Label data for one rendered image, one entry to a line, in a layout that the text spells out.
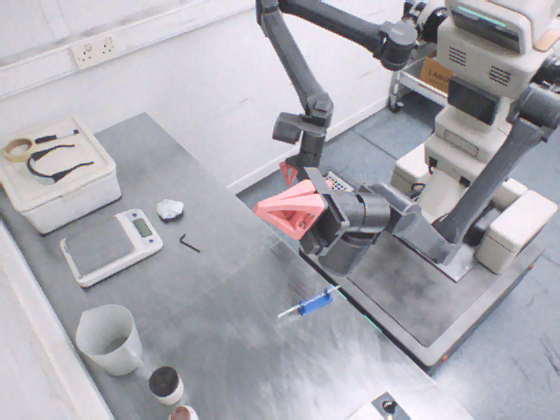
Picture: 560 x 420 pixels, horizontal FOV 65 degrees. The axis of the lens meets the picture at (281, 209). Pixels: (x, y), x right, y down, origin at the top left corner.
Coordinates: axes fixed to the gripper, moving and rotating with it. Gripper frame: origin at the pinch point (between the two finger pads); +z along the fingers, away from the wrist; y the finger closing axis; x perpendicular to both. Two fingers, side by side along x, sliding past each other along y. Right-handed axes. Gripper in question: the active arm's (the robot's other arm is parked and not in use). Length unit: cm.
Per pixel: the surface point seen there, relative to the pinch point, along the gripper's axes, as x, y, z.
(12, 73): -58, 107, 19
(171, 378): -65, 6, -11
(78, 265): -79, 48, 3
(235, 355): -65, 9, -28
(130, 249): -72, 49, -10
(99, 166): -67, 77, -4
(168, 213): -68, 60, -23
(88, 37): -45, 115, -2
